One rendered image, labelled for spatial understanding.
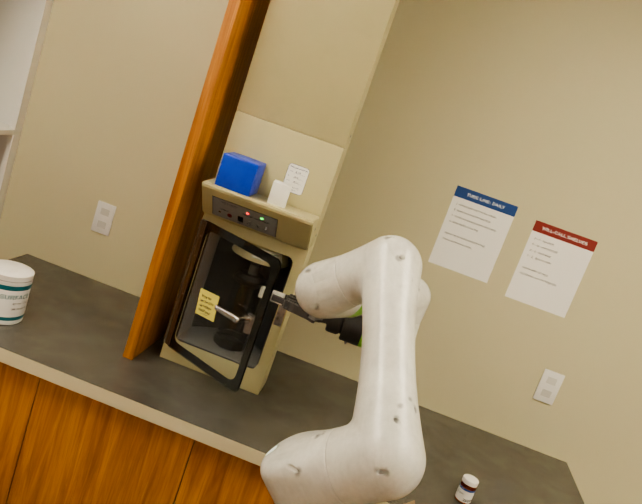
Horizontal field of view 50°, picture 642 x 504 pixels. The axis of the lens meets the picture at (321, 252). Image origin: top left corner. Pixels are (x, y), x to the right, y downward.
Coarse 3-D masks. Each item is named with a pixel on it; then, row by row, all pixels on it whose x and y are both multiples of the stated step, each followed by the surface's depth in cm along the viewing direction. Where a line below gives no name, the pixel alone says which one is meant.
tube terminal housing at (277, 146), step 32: (256, 128) 191; (288, 128) 191; (288, 160) 191; (320, 160) 190; (320, 192) 192; (224, 224) 197; (320, 224) 202; (288, 256) 196; (288, 288) 198; (256, 384) 204
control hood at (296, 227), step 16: (208, 192) 186; (224, 192) 184; (208, 208) 193; (256, 208) 185; (272, 208) 183; (288, 208) 188; (240, 224) 193; (288, 224) 185; (304, 224) 183; (288, 240) 192; (304, 240) 189
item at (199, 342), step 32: (224, 256) 192; (256, 256) 185; (192, 288) 199; (224, 288) 192; (256, 288) 185; (192, 320) 199; (224, 320) 192; (256, 320) 185; (192, 352) 198; (224, 352) 191; (224, 384) 191
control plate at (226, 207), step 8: (216, 200) 188; (224, 200) 187; (216, 208) 191; (224, 208) 190; (232, 208) 188; (240, 208) 187; (224, 216) 193; (232, 216) 191; (240, 216) 190; (248, 216) 189; (256, 216) 187; (264, 216) 186; (248, 224) 192; (264, 224) 189; (272, 224) 188; (264, 232) 192; (272, 232) 191
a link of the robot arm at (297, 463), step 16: (304, 432) 121; (320, 432) 116; (272, 448) 121; (288, 448) 116; (304, 448) 114; (320, 448) 112; (272, 464) 115; (288, 464) 113; (304, 464) 112; (320, 464) 110; (272, 480) 114; (288, 480) 112; (304, 480) 111; (320, 480) 110; (272, 496) 116; (288, 496) 113; (304, 496) 112; (320, 496) 111; (336, 496) 110
